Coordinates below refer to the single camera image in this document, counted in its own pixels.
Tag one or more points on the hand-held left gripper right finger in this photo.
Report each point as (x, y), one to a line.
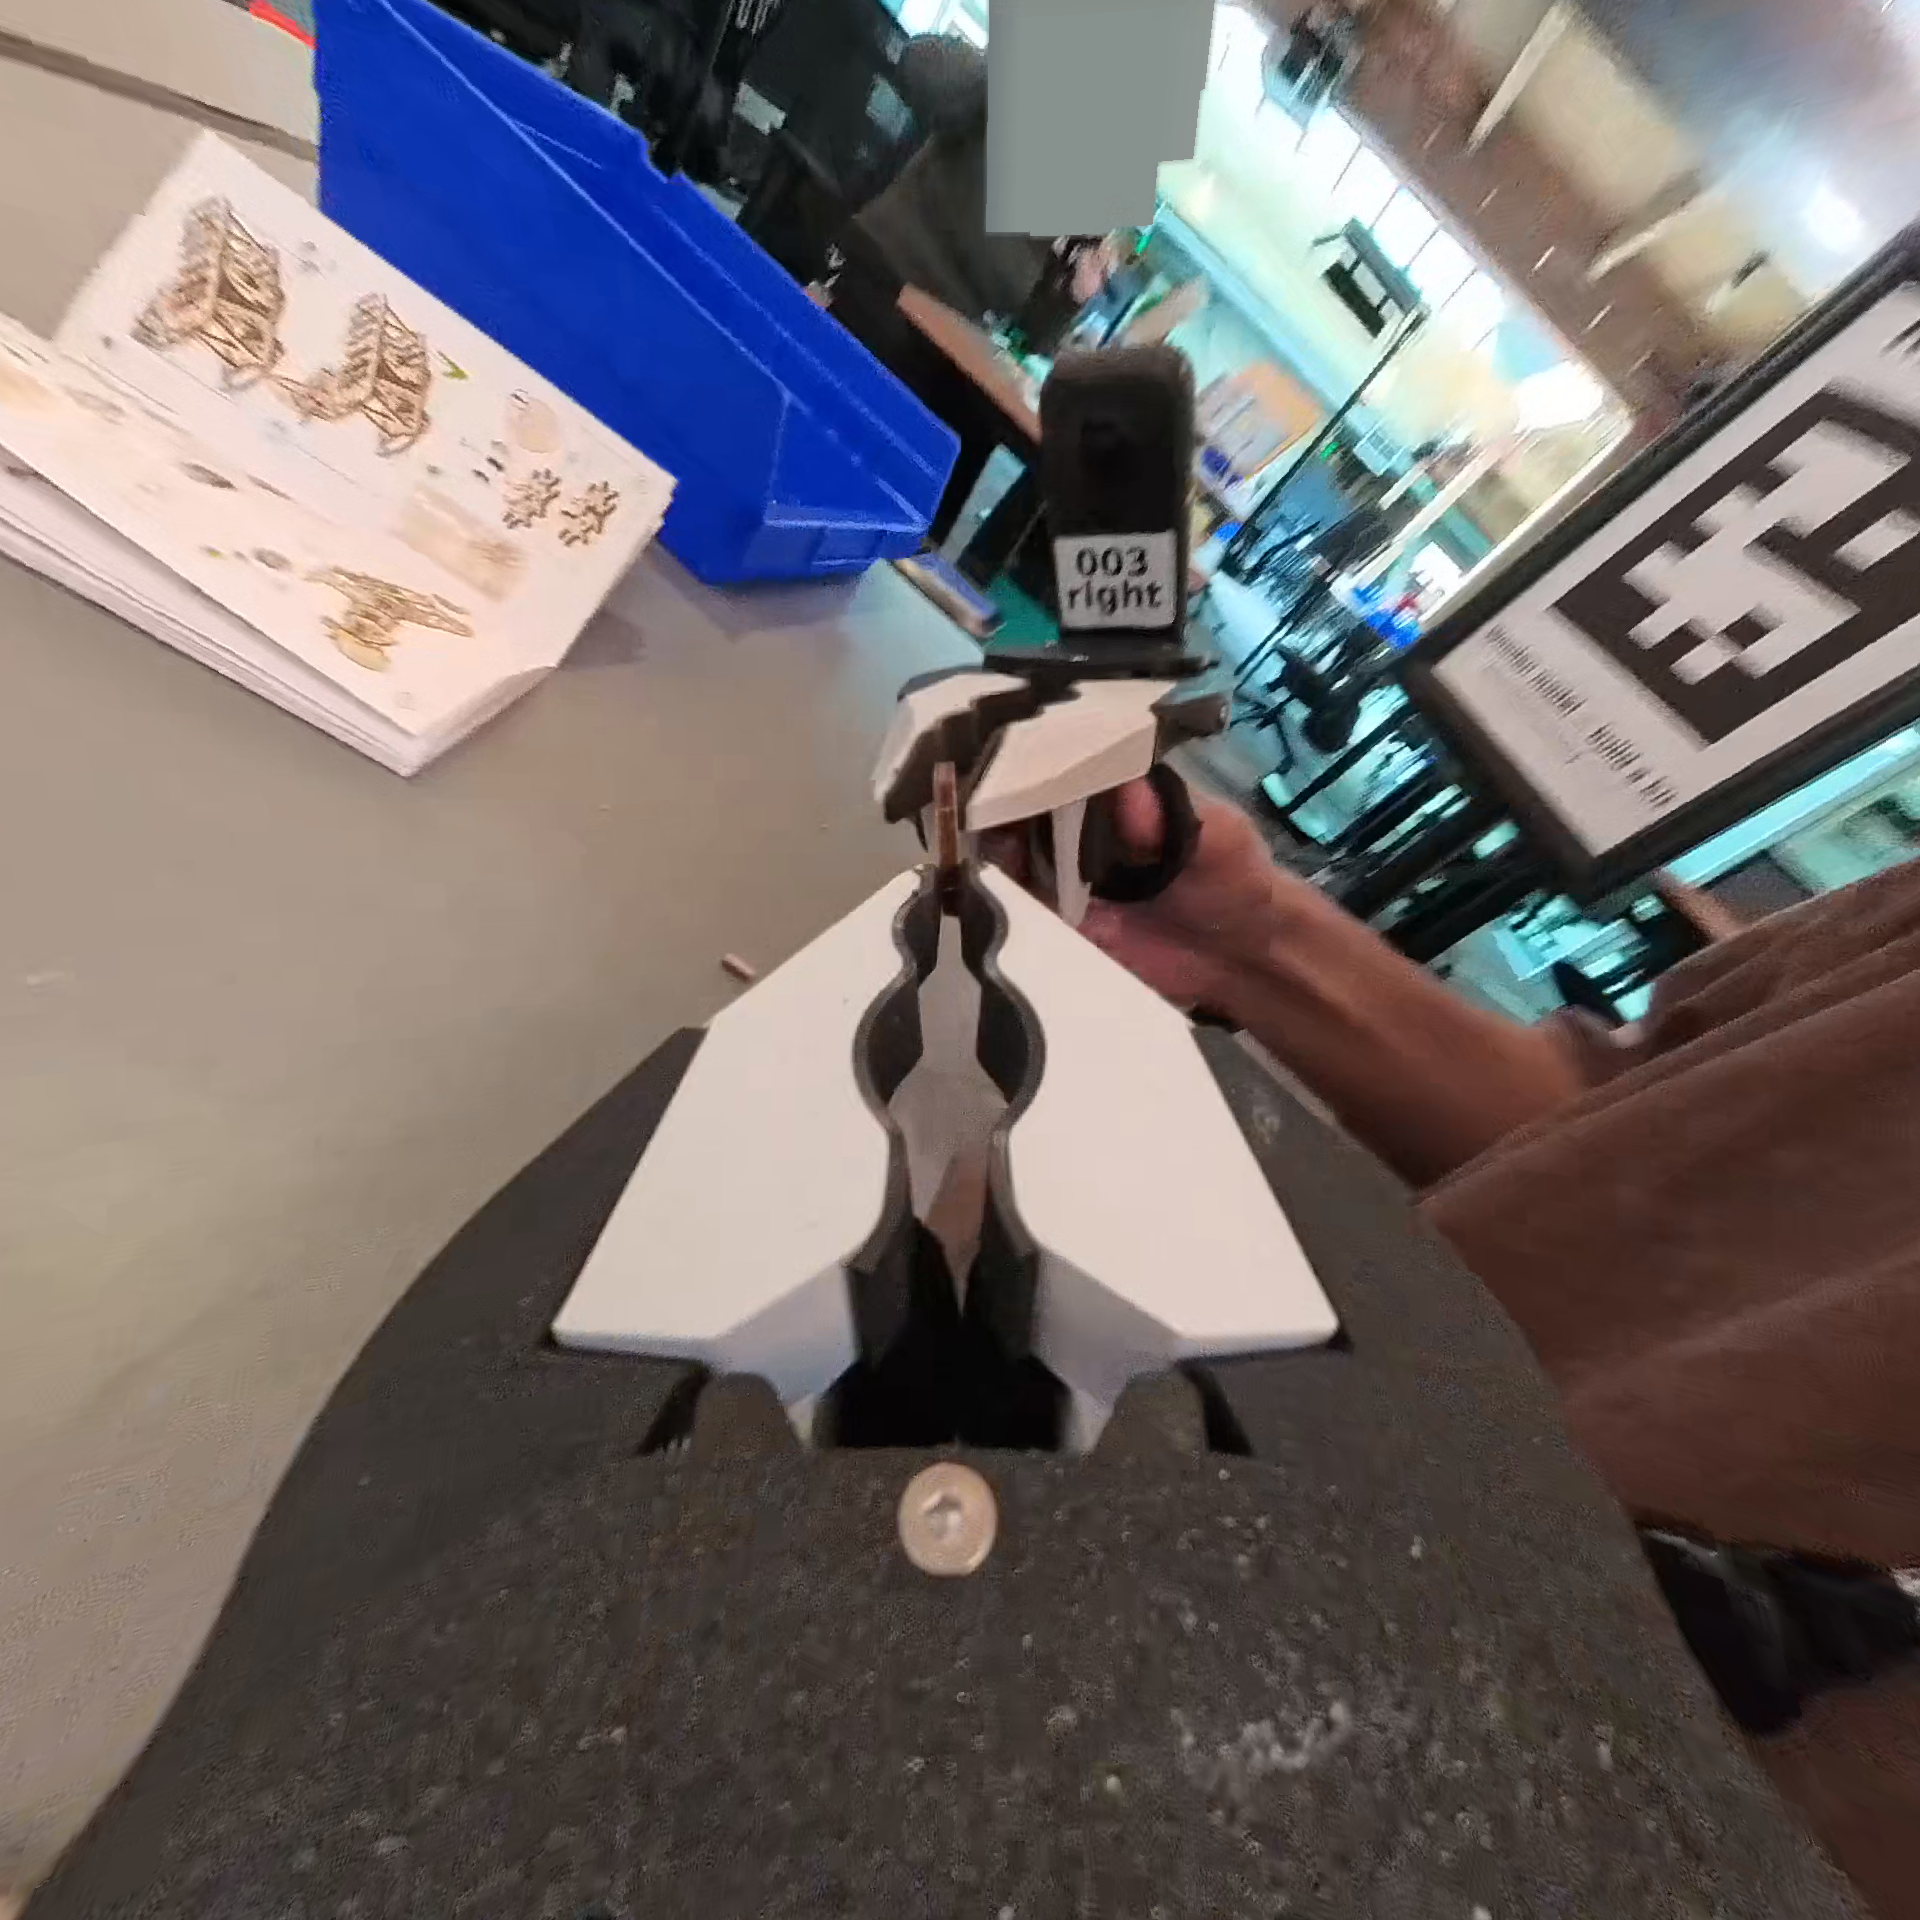
(1156, 1184)

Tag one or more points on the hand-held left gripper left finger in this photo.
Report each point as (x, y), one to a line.
(721, 1171)

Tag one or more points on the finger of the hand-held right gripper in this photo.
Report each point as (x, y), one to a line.
(1072, 758)
(917, 735)

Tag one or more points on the small thin wooden part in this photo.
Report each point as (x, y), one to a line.
(948, 827)

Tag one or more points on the person's right forearm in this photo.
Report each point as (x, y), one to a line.
(1412, 1036)

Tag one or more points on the grey desk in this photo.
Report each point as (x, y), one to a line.
(300, 975)

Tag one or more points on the person's right hand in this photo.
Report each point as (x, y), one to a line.
(1214, 915)

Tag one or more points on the wooden background table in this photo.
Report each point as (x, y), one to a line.
(974, 359)

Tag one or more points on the blue plastic bin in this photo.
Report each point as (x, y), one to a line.
(600, 271)

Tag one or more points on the person's brown clothing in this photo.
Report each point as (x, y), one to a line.
(1724, 1200)

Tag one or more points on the open instruction booklet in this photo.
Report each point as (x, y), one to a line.
(375, 494)

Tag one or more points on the black and white marker sign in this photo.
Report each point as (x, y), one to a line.
(1724, 600)

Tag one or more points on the wristwatch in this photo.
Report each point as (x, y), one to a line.
(1785, 1635)

